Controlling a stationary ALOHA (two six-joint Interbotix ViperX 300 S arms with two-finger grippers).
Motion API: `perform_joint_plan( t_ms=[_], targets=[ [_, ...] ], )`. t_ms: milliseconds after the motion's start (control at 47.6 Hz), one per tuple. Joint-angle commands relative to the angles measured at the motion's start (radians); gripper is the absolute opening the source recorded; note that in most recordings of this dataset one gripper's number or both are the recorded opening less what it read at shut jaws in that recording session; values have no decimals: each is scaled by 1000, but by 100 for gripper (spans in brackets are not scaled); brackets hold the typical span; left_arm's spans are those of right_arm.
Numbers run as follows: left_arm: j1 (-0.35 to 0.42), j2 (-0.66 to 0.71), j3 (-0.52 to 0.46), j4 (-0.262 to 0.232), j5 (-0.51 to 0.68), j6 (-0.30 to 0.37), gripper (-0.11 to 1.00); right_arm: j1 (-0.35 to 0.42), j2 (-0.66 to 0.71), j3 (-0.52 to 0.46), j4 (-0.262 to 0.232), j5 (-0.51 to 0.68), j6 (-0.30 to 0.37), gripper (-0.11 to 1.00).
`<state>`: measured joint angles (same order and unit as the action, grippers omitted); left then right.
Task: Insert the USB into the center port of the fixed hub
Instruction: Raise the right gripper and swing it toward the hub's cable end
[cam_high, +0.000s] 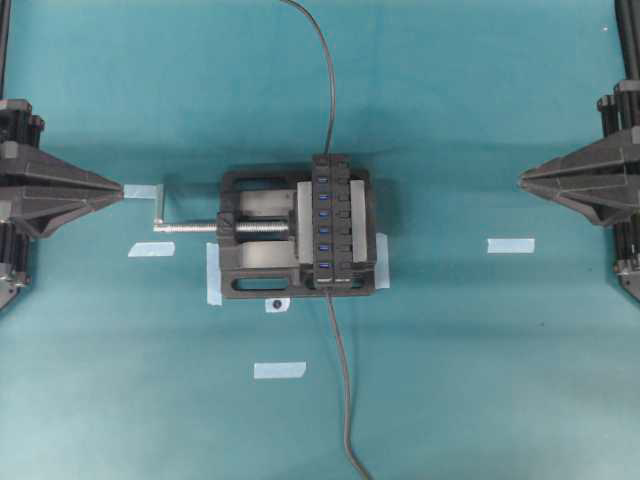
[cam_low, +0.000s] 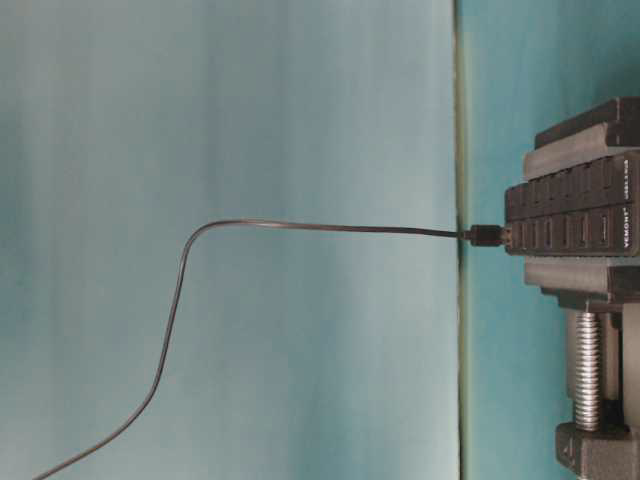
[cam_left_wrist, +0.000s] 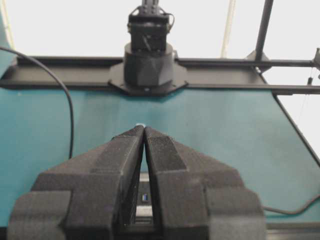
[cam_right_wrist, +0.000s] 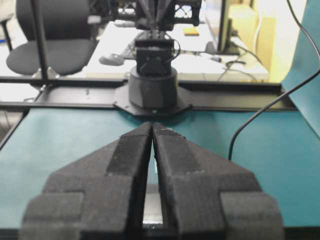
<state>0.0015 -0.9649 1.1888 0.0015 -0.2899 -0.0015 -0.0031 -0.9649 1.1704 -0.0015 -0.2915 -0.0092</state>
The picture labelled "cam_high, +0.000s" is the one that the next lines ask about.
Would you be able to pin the black bench vise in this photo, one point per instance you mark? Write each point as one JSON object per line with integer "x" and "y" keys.
{"x": 270, "y": 265}

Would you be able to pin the black multiport USB hub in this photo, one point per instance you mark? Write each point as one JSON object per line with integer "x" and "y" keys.
{"x": 331, "y": 220}

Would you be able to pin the blue tape left of vise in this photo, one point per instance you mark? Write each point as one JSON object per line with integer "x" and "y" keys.
{"x": 152, "y": 249}

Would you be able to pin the blue tape under vise right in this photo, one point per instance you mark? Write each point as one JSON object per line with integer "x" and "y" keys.
{"x": 382, "y": 270}

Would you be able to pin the tape with black dot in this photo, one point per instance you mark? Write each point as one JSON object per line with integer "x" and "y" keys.
{"x": 277, "y": 305}

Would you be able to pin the blue tape near left gripper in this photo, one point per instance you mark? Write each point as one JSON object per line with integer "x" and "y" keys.
{"x": 140, "y": 191}

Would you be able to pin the blue tape on right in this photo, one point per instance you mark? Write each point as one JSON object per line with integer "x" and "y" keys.
{"x": 510, "y": 245}

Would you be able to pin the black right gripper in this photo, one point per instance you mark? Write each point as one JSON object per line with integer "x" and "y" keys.
{"x": 617, "y": 206}

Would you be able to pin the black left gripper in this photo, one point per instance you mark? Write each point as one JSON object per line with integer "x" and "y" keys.
{"x": 38, "y": 212}

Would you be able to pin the blue tape under vise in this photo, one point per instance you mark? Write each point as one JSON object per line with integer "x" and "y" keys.
{"x": 382, "y": 270}
{"x": 213, "y": 275}

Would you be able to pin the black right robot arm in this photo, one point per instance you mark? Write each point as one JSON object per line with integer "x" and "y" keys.
{"x": 627, "y": 18}

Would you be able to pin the blue tape at bottom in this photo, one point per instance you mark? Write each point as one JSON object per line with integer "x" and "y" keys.
{"x": 279, "y": 370}

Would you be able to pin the blue tape under vise left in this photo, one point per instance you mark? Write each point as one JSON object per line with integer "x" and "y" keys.
{"x": 213, "y": 275}

